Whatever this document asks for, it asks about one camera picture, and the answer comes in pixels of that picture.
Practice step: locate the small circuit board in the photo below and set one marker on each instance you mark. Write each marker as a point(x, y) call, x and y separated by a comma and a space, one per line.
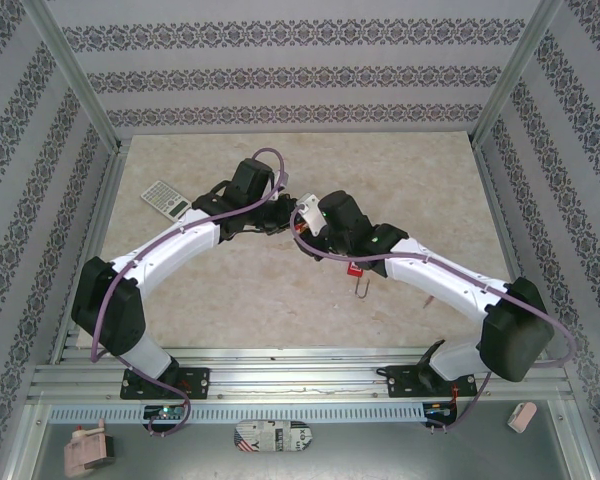
point(440, 410)
point(166, 412)

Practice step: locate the aluminium frame post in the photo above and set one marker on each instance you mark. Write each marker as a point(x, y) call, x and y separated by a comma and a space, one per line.
point(72, 70)
point(515, 70)

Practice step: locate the white scientific calculator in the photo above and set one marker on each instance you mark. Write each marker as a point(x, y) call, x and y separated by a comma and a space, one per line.
point(162, 197)

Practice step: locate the metal padlock shackle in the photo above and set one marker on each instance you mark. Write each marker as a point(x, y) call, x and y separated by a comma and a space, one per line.
point(365, 291)

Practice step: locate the small pink case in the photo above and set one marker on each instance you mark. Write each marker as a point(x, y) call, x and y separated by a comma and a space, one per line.
point(522, 417)

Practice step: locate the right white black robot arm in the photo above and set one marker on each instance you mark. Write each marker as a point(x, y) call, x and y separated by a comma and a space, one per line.
point(430, 275)

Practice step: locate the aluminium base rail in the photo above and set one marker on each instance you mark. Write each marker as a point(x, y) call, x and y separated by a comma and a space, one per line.
point(300, 380)

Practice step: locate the newspaper print oval case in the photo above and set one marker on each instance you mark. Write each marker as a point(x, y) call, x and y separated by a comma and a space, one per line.
point(272, 436)

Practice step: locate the aluminium side rail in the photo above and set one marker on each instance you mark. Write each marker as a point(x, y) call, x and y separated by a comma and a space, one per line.
point(509, 250)
point(107, 190)

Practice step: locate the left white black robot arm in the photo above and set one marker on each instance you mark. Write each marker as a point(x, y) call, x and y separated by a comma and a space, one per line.
point(170, 245)

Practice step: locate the pink plastic toy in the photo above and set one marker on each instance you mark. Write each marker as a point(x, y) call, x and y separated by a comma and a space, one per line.
point(82, 450)

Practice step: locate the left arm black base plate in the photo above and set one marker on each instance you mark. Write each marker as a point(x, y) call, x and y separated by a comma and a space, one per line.
point(197, 382)

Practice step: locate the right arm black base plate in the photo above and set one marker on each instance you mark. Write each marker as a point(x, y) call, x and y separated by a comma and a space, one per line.
point(402, 380)

